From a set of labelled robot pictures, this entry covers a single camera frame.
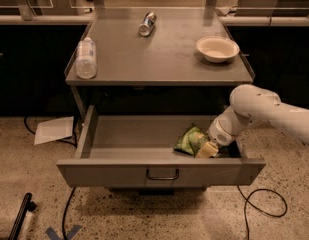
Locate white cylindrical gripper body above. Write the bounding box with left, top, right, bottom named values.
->
left=207, top=106, right=253, bottom=146

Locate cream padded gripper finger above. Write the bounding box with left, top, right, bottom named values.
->
left=196, top=141, right=219, bottom=158

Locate green jalapeno chip bag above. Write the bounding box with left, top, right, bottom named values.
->
left=173, top=124, right=208, bottom=157

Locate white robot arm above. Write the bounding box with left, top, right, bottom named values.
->
left=197, top=84, right=309, bottom=158

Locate grey open top drawer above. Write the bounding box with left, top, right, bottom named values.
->
left=57, top=107, right=265, bottom=189

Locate white paper bowl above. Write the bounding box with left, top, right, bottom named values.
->
left=196, top=36, right=240, bottom=63

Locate grey metal cabinet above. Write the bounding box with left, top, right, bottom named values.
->
left=66, top=7, right=255, bottom=116

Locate silver blue soda can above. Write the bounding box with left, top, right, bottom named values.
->
left=138, top=12, right=157, bottom=37

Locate background grey table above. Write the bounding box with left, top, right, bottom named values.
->
left=236, top=0, right=309, bottom=17

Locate clear plastic water bottle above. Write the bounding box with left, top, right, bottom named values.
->
left=75, top=37, right=97, bottom=79

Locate white paper sheet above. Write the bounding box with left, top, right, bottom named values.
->
left=34, top=116, right=74, bottom=145

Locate black bar tool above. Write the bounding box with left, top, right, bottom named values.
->
left=8, top=193, right=37, bottom=240

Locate black cable right floor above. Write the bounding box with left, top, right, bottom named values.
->
left=236, top=185, right=289, bottom=240

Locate black cable floor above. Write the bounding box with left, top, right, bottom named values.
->
left=236, top=185, right=289, bottom=240
left=23, top=116, right=78, bottom=240

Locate black cable left floor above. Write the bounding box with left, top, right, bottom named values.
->
left=23, top=116, right=78, bottom=240

